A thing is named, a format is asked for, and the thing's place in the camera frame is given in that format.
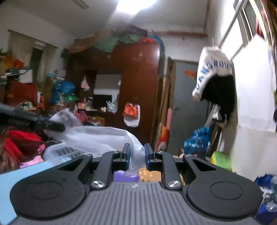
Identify dark red wooden wardrobe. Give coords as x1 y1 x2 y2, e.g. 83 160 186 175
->
66 43 165 144

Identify white bag blue letters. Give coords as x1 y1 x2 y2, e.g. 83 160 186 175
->
192 46 233 101

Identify blue plastic bag right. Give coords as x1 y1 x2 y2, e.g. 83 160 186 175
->
183 127 212 156

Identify white plastic basket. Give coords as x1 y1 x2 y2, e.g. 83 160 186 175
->
42 143 85 162

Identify black hanging garment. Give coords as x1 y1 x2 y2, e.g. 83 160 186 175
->
201 75 235 122

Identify clear plastic bag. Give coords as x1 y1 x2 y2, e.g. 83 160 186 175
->
44 109 145 172

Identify blue white sack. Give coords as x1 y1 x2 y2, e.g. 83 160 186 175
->
254 174 276 224

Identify grey door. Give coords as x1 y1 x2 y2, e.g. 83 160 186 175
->
167 60 208 155

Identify purple tissue pack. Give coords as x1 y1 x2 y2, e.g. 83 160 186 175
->
113 170 139 182

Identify orange white hanging bag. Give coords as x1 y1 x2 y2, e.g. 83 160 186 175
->
122 103 140 128

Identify beige curtain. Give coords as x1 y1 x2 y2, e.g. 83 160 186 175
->
8 30 56 91

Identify green cloth on wardrobe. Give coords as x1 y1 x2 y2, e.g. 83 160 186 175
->
94 34 146 53

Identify blue plastic bags pile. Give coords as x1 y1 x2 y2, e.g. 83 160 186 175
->
50 81 78 105

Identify green yellow bag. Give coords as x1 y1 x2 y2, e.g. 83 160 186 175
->
210 151 232 172

